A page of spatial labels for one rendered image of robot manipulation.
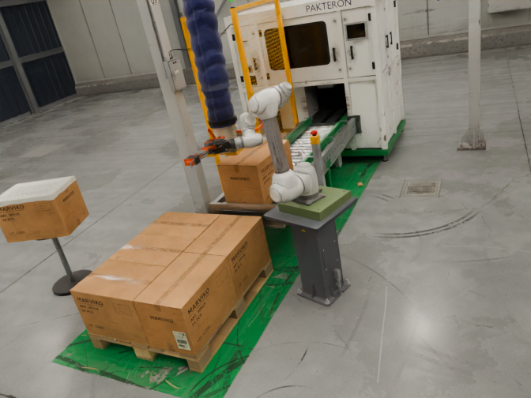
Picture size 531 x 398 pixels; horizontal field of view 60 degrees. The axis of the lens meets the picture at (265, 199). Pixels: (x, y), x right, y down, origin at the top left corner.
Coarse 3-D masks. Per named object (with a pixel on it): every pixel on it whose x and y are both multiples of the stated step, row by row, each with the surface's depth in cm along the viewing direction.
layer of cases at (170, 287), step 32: (160, 224) 406; (192, 224) 394; (224, 224) 383; (256, 224) 376; (128, 256) 365; (160, 256) 355; (192, 256) 346; (224, 256) 338; (256, 256) 378; (96, 288) 330; (128, 288) 322; (160, 288) 314; (192, 288) 307; (224, 288) 335; (96, 320) 338; (128, 320) 320; (160, 320) 304; (192, 320) 301; (192, 352) 306
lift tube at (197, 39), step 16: (192, 0) 325; (208, 0) 329; (192, 16) 331; (208, 16) 331; (192, 32) 337; (208, 32) 334; (192, 48) 343; (208, 64) 343; (224, 64) 352; (208, 80) 347; (224, 80) 352
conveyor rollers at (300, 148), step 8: (312, 128) 579; (320, 128) 567; (328, 128) 562; (304, 136) 558; (320, 136) 541; (296, 144) 536; (304, 144) 532; (328, 144) 511; (296, 152) 510; (304, 152) 506; (296, 160) 484
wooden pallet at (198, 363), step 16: (256, 288) 383; (240, 304) 356; (224, 320) 336; (96, 336) 348; (224, 336) 337; (144, 352) 331; (160, 352) 322; (176, 352) 314; (208, 352) 318; (192, 368) 314
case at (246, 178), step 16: (288, 144) 423; (224, 160) 403; (240, 160) 395; (256, 160) 388; (288, 160) 424; (224, 176) 399; (240, 176) 390; (256, 176) 382; (272, 176) 399; (224, 192) 407; (240, 192) 398; (256, 192) 390
